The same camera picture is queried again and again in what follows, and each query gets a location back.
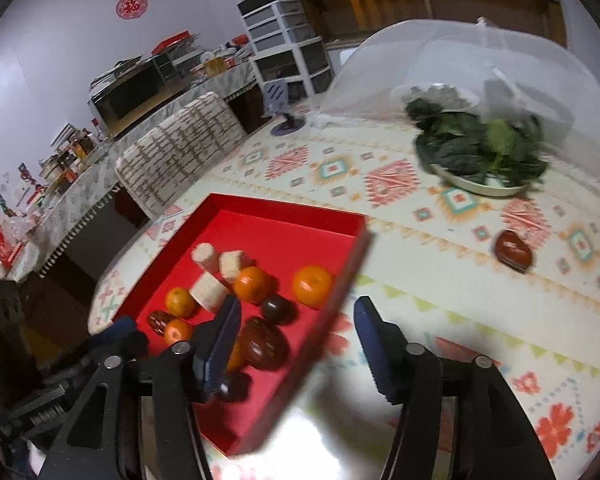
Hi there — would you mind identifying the white mesh food cover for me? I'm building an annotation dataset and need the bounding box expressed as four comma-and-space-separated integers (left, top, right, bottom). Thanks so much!
310, 19, 600, 171

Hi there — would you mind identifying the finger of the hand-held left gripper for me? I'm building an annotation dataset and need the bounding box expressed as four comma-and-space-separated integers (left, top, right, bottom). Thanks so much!
87, 316, 148, 361

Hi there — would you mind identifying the large red jujube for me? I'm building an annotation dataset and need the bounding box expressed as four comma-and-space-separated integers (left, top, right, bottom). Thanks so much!
242, 316, 288, 371

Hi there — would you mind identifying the large peeled banana piece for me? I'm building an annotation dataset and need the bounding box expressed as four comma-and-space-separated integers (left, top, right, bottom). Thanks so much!
190, 272, 231, 311

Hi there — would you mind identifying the side counter with cloth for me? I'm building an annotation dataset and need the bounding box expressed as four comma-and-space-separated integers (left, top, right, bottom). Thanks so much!
10, 55, 261, 281

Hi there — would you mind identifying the banana piece with dark peel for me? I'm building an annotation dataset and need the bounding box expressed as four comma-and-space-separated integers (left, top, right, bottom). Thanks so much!
191, 242, 217, 271

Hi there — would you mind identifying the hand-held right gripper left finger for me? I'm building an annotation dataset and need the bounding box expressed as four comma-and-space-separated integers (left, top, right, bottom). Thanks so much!
37, 296, 243, 480

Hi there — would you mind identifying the patterned chair cover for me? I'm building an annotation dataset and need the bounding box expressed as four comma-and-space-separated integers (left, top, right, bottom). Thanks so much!
115, 92, 248, 221

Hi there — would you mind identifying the group of jars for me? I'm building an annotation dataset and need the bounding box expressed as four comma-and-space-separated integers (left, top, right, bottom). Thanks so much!
40, 125, 106, 181

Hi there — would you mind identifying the small orange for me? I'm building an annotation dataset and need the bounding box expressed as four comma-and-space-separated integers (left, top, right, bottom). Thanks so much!
164, 319, 193, 347
227, 340, 246, 371
165, 287, 197, 318

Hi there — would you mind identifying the small dark fruit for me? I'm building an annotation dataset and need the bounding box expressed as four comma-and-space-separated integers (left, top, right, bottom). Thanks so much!
215, 372, 251, 403

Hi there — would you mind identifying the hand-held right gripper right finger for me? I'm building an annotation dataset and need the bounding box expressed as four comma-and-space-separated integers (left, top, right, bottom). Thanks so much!
354, 296, 556, 480

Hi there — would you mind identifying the dark round fruit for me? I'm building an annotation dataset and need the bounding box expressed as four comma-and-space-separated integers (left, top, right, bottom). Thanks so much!
260, 294, 296, 325

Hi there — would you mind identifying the pale green plate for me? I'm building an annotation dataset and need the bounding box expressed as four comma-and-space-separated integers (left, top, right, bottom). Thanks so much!
430, 160, 531, 197

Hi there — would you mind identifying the black microwave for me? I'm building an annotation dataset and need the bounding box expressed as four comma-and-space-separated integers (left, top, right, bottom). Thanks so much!
89, 55, 178, 138

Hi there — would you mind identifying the round red wall decoration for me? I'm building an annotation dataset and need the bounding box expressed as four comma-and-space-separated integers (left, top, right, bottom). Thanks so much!
116, 0, 148, 20

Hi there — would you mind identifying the plate of green spinach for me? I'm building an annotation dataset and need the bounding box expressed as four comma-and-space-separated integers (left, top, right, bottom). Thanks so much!
405, 97, 551, 188

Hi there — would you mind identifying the large orange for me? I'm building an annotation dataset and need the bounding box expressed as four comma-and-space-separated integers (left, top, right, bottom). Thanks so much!
232, 266, 276, 305
292, 265, 333, 309

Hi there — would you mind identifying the plastic drawer unit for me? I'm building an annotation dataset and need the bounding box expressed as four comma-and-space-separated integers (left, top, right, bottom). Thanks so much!
237, 0, 335, 98

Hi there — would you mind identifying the small desk stand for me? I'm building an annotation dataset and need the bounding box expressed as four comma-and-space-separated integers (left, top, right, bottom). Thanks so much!
264, 80, 306, 136

